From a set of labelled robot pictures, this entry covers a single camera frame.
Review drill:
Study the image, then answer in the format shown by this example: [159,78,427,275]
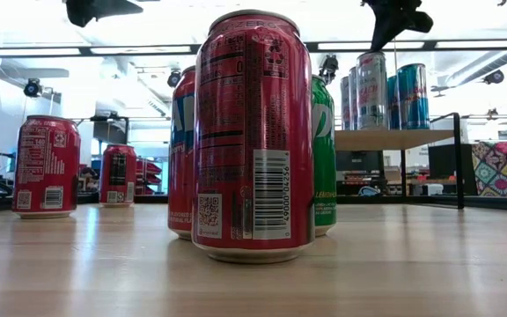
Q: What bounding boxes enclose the green Sprite can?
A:
[310,73,338,238]

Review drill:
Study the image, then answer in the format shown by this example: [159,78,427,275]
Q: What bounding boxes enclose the wooden shelf with black legs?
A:
[334,112,466,210]

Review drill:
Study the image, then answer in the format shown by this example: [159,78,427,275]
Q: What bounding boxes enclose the red Coca-Cola can black label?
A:
[99,144,138,208]

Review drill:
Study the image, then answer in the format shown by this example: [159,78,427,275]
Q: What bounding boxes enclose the red Coca-Cola original can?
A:
[11,114,82,220]

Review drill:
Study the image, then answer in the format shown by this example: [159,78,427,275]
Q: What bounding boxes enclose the person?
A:
[78,166,100,193]

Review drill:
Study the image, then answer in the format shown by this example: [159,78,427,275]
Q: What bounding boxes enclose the red Fanta strawberry can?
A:
[167,65,198,241]

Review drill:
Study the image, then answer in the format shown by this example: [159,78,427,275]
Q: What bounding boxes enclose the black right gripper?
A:
[361,0,436,54]

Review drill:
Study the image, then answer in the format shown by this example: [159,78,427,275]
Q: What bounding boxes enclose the silver Celsius peach can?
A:
[356,51,389,131]
[348,65,361,131]
[339,75,352,131]

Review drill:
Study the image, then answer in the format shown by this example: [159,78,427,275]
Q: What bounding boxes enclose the black ceiling camera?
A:
[483,69,505,85]
[166,69,184,88]
[318,54,340,85]
[23,77,43,99]

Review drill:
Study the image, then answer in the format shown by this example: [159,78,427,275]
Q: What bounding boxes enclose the blue silver Red Bull can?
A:
[386,74,400,131]
[396,63,430,130]

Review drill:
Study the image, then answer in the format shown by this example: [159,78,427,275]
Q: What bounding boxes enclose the red storage bins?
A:
[135,158,165,195]

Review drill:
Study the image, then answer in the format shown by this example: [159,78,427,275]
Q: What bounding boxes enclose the colourful patchwork quilt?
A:
[471,139,507,198]

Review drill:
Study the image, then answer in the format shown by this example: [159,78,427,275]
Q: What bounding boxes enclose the black mounted box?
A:
[89,112,130,145]

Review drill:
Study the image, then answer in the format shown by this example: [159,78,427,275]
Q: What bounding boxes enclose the black monitor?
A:
[428,144,479,196]
[335,150,385,173]

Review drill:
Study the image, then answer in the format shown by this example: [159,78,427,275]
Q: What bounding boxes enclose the red zero sugar soda can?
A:
[191,9,315,264]

